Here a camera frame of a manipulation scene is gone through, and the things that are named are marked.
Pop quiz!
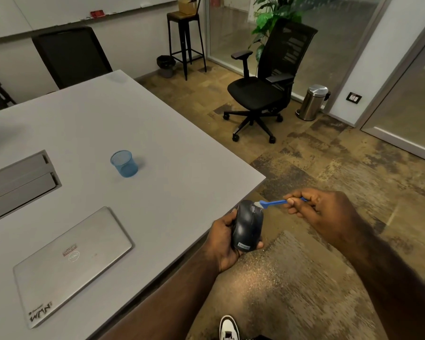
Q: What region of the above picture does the whiteboard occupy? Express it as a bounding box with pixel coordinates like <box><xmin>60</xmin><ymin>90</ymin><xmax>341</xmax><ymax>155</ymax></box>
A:
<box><xmin>0</xmin><ymin>0</ymin><xmax>180</xmax><ymax>42</ymax></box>

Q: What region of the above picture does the person's left hand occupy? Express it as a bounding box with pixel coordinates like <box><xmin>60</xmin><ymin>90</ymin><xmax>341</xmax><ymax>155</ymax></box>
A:
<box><xmin>204</xmin><ymin>209</ymin><xmax>265</xmax><ymax>274</ymax></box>

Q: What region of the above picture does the black tall stool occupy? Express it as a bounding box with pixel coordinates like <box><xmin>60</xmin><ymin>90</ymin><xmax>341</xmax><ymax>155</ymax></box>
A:
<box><xmin>166</xmin><ymin>0</ymin><xmax>208</xmax><ymax>81</ymax></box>

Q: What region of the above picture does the grey table cable hatch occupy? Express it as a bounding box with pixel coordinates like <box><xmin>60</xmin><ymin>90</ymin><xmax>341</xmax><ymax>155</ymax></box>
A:
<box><xmin>0</xmin><ymin>149</ymin><xmax>62</xmax><ymax>227</ymax></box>

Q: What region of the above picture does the person's right hand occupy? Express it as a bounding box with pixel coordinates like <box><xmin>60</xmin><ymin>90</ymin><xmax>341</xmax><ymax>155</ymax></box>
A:
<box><xmin>283</xmin><ymin>188</ymin><xmax>362</xmax><ymax>254</ymax></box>

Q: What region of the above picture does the black computer mouse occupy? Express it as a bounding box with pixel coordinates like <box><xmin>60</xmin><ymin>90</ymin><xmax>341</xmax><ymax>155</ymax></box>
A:
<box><xmin>231</xmin><ymin>200</ymin><xmax>264</xmax><ymax>252</ymax></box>

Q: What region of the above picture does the black small waste bin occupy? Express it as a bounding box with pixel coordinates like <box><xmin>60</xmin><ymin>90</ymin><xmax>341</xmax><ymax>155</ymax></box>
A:
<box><xmin>157</xmin><ymin>55</ymin><xmax>177</xmax><ymax>79</ymax></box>

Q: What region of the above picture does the black mesh office chair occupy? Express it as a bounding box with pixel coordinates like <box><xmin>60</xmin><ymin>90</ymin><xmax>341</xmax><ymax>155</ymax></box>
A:
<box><xmin>223</xmin><ymin>18</ymin><xmax>319</xmax><ymax>144</ymax></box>

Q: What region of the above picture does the steel pedal bin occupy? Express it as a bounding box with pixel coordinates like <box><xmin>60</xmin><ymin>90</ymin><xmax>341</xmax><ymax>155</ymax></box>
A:
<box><xmin>296</xmin><ymin>84</ymin><xmax>331</xmax><ymax>122</ymax></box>

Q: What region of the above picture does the silver laptop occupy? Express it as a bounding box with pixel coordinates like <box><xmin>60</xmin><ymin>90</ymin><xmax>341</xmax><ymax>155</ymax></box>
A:
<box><xmin>13</xmin><ymin>206</ymin><xmax>134</xmax><ymax>330</ymax></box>

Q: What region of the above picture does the person's right forearm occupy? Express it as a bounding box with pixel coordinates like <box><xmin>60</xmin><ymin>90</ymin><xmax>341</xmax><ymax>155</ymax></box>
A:
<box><xmin>342</xmin><ymin>216</ymin><xmax>425</xmax><ymax>340</ymax></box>

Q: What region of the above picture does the person's white shoe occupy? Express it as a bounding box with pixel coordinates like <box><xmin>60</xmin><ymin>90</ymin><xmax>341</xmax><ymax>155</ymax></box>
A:
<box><xmin>219</xmin><ymin>315</ymin><xmax>240</xmax><ymax>340</ymax></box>

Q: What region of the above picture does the green potted plant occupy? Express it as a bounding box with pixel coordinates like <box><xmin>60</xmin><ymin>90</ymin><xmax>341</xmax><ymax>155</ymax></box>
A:
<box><xmin>250</xmin><ymin>0</ymin><xmax>305</xmax><ymax>63</ymax></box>

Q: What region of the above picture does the glass door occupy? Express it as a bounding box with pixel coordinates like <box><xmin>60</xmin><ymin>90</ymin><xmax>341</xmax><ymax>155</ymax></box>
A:
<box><xmin>354</xmin><ymin>10</ymin><xmax>425</xmax><ymax>166</ymax></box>

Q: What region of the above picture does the blue mesh cup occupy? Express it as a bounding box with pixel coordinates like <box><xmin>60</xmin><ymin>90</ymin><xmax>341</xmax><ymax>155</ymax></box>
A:
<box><xmin>110</xmin><ymin>149</ymin><xmax>139</xmax><ymax>178</ymax></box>

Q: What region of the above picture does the person's left forearm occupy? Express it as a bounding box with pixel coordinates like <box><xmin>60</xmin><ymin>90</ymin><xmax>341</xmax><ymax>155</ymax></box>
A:
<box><xmin>98</xmin><ymin>241</ymin><xmax>221</xmax><ymax>340</ymax></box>

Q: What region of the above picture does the blue cleaning brush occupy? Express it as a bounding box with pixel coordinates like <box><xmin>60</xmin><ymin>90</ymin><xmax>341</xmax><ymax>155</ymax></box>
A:
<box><xmin>254</xmin><ymin>197</ymin><xmax>309</xmax><ymax>210</ymax></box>

